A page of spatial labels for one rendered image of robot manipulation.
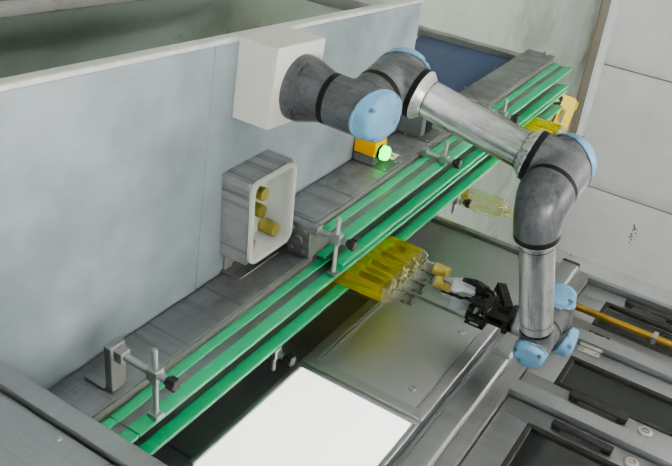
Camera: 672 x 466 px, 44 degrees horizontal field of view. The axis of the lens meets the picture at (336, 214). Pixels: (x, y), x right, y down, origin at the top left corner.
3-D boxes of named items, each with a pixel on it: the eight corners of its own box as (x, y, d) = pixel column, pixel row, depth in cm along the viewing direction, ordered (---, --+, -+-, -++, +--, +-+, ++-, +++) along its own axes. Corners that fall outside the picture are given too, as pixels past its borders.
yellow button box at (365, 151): (351, 158, 244) (372, 166, 241) (353, 135, 240) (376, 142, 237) (363, 150, 249) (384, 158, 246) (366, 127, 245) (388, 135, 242)
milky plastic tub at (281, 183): (220, 255, 201) (249, 268, 197) (223, 173, 190) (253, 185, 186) (264, 227, 214) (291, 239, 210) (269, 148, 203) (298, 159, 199)
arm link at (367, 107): (319, 90, 174) (374, 110, 168) (354, 61, 182) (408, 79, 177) (320, 136, 182) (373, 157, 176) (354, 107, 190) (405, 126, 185)
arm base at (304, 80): (288, 53, 177) (326, 67, 173) (324, 54, 190) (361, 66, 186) (272, 121, 182) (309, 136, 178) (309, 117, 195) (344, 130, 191)
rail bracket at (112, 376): (84, 385, 168) (168, 435, 159) (79, 318, 160) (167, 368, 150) (102, 372, 172) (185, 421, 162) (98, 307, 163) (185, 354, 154)
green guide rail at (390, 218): (316, 255, 216) (342, 267, 212) (317, 252, 215) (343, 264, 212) (549, 81, 348) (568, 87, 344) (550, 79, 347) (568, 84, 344)
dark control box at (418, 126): (396, 129, 265) (420, 137, 261) (400, 106, 261) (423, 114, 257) (408, 122, 271) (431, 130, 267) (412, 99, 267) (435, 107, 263)
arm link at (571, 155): (357, 62, 180) (585, 185, 164) (392, 32, 189) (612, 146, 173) (348, 104, 189) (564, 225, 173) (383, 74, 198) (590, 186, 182)
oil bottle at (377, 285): (319, 276, 223) (389, 307, 214) (321, 258, 220) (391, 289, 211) (331, 267, 227) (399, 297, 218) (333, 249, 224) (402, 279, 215)
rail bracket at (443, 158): (417, 156, 253) (456, 170, 248) (420, 134, 250) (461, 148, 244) (423, 152, 256) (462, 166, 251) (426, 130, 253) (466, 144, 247)
